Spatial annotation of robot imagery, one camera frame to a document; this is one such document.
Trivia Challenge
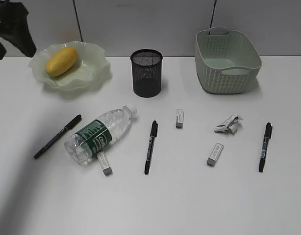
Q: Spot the clear water bottle green label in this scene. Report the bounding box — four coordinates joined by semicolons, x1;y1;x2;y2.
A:
64;105;137;165

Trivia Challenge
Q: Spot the pale green woven basket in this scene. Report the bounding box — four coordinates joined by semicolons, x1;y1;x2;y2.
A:
195;27;262;94

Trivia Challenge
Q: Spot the black marker pen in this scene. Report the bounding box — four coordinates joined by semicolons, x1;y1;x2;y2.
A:
144;120;158;175
34;114;82;159
259;122;273;173

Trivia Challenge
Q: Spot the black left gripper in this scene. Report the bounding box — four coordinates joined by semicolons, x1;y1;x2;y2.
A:
0;0;37;60

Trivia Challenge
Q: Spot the black wall cable left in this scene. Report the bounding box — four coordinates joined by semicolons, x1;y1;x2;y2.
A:
73;0;84;42

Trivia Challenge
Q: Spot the yellow mango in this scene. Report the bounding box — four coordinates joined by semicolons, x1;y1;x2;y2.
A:
46;47;78;77

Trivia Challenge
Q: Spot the pale green wavy plate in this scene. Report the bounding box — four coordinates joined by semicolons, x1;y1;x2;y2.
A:
28;41;112;92

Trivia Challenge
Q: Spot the black mesh pen holder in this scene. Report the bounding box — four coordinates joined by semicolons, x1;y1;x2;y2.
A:
130;49;163;98

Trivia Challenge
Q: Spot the black wall cable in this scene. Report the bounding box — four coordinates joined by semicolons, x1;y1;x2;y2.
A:
73;0;84;42
209;0;218;28

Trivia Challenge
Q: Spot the waste paper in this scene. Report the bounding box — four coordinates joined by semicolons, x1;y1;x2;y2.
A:
214;114;243;134

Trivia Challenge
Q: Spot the grey white eraser left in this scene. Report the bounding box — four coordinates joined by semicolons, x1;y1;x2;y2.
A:
97;151;113;176

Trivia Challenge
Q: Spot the grey white eraser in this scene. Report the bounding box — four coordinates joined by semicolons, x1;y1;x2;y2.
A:
206;143;224;166
176;109;184;129
97;151;113;176

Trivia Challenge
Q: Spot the black wall cable right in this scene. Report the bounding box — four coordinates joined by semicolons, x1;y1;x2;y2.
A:
209;0;218;28

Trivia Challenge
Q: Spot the grey white eraser right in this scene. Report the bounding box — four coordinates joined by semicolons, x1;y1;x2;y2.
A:
206;143;224;166

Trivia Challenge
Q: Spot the grey white eraser top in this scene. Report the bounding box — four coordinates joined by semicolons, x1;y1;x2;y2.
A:
176;109;184;129

